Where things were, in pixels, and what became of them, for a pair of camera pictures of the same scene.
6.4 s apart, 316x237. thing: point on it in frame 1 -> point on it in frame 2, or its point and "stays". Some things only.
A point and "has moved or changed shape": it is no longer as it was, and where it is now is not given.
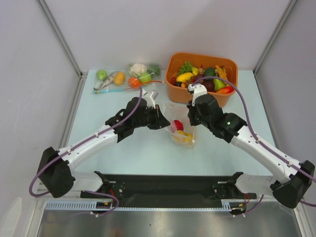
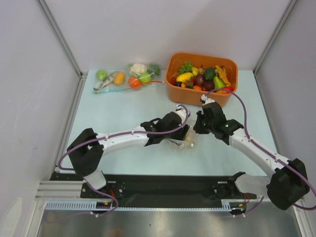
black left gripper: x=156 y=113 -> x=180 y=136
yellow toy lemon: x=186 y=137 stays
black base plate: x=169 y=188 stays
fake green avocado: x=210 y=71 stays
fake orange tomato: x=134 y=82 stays
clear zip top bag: x=182 y=132 has moved or changed shape
